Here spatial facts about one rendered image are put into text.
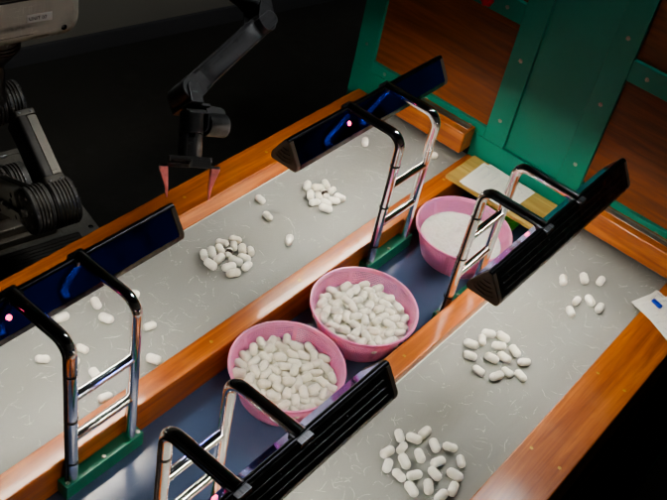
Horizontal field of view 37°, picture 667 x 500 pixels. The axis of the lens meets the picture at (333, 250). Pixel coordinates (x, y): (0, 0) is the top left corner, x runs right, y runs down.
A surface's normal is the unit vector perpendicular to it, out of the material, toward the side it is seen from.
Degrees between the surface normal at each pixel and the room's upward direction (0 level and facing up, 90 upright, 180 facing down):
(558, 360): 0
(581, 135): 90
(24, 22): 90
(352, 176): 0
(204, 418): 0
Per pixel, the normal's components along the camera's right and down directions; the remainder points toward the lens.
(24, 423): 0.17, -0.73
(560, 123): -0.63, 0.44
